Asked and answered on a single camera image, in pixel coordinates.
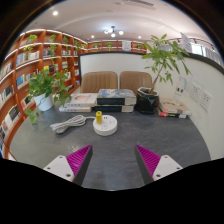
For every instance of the round white power strip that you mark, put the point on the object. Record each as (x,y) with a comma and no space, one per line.
(108,129)

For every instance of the thick grey marbled book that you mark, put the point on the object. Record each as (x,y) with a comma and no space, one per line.
(115,95)

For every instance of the small tree in black pot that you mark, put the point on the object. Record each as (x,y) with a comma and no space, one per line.
(146,101)

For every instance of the orange wooden bookshelf unit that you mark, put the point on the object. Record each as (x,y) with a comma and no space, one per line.
(31,68)

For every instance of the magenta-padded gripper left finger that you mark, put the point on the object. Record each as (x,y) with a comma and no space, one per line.
(63,166)

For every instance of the ceiling air vent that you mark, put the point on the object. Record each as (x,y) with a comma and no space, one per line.
(138,3)

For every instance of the white window curtains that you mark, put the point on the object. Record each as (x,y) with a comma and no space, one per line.
(211,55)

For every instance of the red and black book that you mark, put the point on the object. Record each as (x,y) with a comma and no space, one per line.
(171,115)

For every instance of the clear acrylic sign stand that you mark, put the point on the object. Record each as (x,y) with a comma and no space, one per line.
(180,90)

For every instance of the ceiling chandelier lamp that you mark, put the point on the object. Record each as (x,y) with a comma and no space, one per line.
(113,32)

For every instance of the white poster on shelf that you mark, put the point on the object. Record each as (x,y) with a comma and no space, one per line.
(126,45)

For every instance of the thin white book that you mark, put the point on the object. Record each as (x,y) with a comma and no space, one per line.
(75,109)

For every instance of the tan padded chair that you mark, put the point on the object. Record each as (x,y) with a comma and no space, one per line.
(99,81)
(135,81)

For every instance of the beige hardcover book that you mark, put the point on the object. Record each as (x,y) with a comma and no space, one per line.
(173,107)

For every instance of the thick dark blue book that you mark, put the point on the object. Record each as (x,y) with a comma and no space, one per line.
(113,108)

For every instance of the white wall socket panel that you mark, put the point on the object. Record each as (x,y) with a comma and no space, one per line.
(206,100)
(195,92)

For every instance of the white book with face cover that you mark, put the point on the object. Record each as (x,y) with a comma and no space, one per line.
(81,99)

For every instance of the white paper sign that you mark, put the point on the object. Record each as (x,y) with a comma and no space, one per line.
(186,42)

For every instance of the yellow charger block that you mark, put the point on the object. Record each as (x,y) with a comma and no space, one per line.
(99,117)

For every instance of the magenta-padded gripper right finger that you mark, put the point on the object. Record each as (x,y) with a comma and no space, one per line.
(163,166)

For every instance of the leafy vine in white pot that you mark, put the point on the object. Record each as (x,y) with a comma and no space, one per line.
(43,101)

